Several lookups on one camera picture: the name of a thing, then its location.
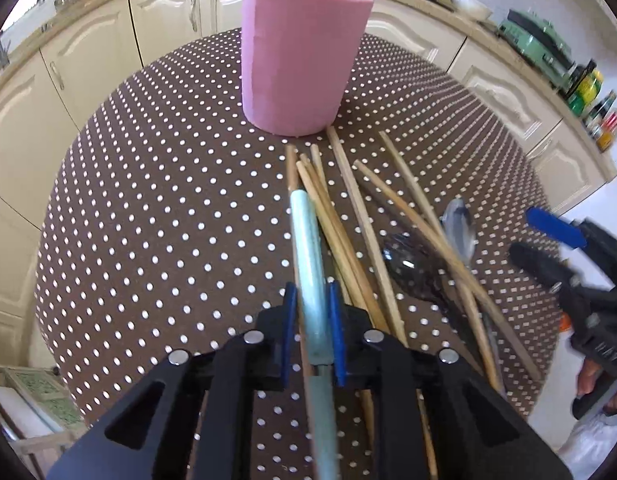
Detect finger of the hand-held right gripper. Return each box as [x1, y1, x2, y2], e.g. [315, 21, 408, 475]
[526, 207, 589, 252]
[509, 242, 582, 306]

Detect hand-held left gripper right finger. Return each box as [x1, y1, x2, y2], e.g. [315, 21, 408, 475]
[329, 282, 572, 480]

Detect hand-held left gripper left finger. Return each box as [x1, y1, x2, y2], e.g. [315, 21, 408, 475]
[46, 282, 296, 480]

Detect teal handled utensil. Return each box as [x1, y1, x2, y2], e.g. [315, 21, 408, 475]
[290, 189, 342, 480]

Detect shiny metal spoon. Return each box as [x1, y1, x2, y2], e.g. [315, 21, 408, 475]
[440, 198, 507, 396]

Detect dark metal spoon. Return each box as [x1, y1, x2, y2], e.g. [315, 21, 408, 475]
[381, 232, 489, 361]

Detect pile of wooden chopsticks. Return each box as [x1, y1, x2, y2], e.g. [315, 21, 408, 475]
[285, 126, 542, 480]

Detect pink utensil holder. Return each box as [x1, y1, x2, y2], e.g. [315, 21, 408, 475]
[241, 0, 374, 137]

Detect person's right forearm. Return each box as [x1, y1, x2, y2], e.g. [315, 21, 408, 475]
[559, 410, 617, 466]

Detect person's right hand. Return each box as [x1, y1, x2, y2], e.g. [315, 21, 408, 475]
[575, 356, 617, 418]

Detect row of condiment bottles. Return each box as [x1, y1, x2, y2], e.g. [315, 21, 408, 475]
[566, 60, 617, 153]

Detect green kitchen appliance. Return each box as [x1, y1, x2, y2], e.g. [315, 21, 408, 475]
[497, 8, 575, 88]

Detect white bowl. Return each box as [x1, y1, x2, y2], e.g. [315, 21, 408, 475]
[449, 0, 493, 22]

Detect cream kitchen counter cabinets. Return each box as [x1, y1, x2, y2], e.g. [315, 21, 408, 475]
[0, 0, 617, 361]

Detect wooden frame with green pattern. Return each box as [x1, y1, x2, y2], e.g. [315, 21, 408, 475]
[0, 364, 86, 466]

